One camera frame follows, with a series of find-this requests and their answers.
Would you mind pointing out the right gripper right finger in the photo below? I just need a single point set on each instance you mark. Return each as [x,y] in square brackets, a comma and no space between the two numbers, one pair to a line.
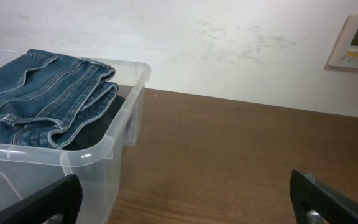
[316,202]

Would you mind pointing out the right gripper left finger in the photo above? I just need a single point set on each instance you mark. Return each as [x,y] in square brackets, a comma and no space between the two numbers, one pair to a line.
[59,202]

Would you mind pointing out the dark blue jeans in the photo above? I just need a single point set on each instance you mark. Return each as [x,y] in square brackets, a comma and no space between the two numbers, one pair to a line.
[46,99]

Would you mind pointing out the clear plastic storage bin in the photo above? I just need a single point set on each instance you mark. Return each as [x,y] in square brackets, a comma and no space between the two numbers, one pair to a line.
[24,170]

